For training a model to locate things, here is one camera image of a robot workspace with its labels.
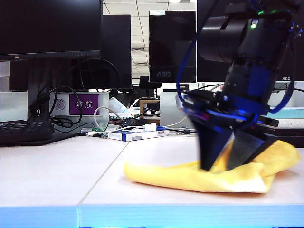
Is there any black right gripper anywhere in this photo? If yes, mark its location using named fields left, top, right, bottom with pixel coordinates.
left=186, top=60, right=280, bottom=172

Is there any yellow microfibre rag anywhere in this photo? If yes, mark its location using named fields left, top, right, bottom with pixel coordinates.
left=124, top=140, right=301, bottom=194

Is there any white neuroscience book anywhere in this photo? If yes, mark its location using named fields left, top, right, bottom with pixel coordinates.
left=275, top=118, right=304, bottom=129

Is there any teal book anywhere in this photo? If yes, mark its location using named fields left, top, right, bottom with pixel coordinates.
left=270, top=107, right=304, bottom=120

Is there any grey desk partition panel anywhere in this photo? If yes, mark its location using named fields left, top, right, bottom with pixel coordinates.
left=160, top=91, right=189, bottom=130

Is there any silver monitor stand base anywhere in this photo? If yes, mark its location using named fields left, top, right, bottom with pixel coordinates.
left=273, top=82, right=304, bottom=111

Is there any large frameless AOC monitor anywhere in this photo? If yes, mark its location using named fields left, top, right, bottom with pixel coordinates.
left=196, top=0, right=304, bottom=83

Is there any black flat device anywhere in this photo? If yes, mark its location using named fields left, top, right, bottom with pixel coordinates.
left=118, top=118, right=146, bottom=127

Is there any black office chair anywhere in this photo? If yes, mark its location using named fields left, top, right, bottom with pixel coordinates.
left=138, top=76, right=162, bottom=97

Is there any blue and white box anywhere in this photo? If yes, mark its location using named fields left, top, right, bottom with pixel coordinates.
left=107, top=129, right=170, bottom=143

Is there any white and blue booklet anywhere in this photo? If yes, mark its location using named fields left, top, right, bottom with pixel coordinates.
left=108, top=96, right=130, bottom=115

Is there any small black AOC monitor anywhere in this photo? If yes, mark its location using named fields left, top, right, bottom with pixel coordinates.
left=149, top=10, right=197, bottom=84

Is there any green circuit board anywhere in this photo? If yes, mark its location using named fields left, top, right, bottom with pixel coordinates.
left=80, top=127, right=109, bottom=139

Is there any dark monitor back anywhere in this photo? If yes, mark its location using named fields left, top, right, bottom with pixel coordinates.
left=101, top=14, right=132, bottom=91

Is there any purple name sign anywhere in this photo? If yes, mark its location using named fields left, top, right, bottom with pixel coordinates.
left=49, top=92, right=109, bottom=117

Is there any black monitor stand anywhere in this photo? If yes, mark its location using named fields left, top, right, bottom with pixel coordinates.
left=0, top=58, right=80, bottom=147

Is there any black keyboard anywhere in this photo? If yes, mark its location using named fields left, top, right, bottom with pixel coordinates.
left=0, top=120, right=55, bottom=143

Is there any black monitor with button row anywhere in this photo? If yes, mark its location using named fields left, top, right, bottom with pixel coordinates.
left=0, top=0, right=103, bottom=61

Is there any grey VGA cable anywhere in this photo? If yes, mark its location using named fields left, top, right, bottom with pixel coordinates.
left=166, top=128, right=198, bottom=135

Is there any beige cable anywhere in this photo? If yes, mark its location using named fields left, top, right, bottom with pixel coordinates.
left=163, top=114, right=189, bottom=129

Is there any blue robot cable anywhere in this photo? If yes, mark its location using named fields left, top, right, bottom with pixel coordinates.
left=176, top=30, right=200, bottom=113

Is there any wooden frame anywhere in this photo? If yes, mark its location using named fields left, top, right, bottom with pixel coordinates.
left=138, top=99, right=161, bottom=120

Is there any black cable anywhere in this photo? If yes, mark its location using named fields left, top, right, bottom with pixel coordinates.
left=64, top=57, right=120, bottom=92
left=48, top=86, right=83, bottom=127

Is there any white looped cable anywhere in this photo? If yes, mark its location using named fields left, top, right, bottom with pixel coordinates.
left=93, top=106, right=124, bottom=133

